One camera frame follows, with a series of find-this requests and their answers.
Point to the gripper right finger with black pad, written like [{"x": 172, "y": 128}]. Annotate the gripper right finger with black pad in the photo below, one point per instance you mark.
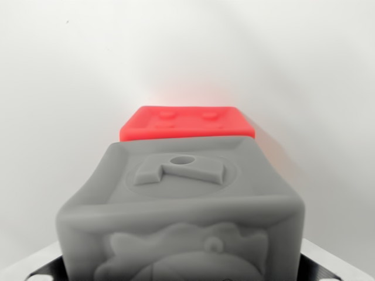
[{"x": 328, "y": 266}]

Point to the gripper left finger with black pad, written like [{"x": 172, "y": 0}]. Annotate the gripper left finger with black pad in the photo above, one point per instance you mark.
[{"x": 44, "y": 265}]

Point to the grey embossed soft cube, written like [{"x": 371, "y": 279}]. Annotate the grey embossed soft cube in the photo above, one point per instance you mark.
[{"x": 187, "y": 210}]

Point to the red embossed soft cube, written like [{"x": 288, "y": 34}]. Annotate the red embossed soft cube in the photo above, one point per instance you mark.
[{"x": 190, "y": 124}]

